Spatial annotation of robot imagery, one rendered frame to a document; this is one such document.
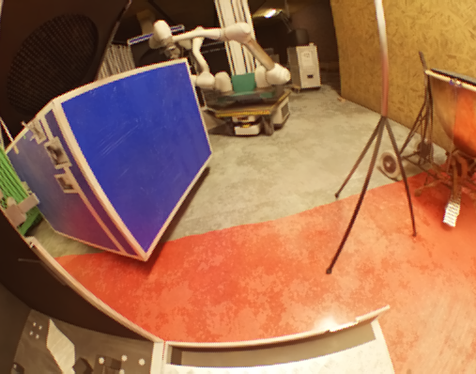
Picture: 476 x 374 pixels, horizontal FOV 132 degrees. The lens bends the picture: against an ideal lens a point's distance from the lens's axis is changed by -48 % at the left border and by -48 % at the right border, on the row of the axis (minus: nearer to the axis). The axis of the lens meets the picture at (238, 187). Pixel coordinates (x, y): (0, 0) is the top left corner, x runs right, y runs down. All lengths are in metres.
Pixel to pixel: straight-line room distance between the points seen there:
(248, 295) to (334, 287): 0.38
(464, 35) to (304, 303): 2.31
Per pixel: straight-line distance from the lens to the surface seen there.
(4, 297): 1.47
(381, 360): 0.91
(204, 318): 0.97
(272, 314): 0.91
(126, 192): 0.93
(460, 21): 2.31
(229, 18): 2.53
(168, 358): 0.82
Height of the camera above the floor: 0.86
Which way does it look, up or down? 34 degrees down
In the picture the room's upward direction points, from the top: 14 degrees counter-clockwise
